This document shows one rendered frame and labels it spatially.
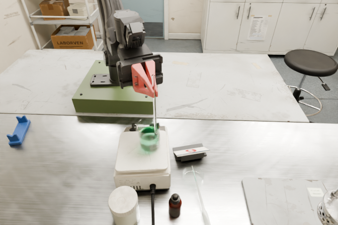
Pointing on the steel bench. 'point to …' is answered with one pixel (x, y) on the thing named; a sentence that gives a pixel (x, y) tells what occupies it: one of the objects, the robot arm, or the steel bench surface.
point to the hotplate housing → (146, 178)
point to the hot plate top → (144, 160)
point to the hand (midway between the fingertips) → (154, 92)
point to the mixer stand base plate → (282, 201)
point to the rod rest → (19, 131)
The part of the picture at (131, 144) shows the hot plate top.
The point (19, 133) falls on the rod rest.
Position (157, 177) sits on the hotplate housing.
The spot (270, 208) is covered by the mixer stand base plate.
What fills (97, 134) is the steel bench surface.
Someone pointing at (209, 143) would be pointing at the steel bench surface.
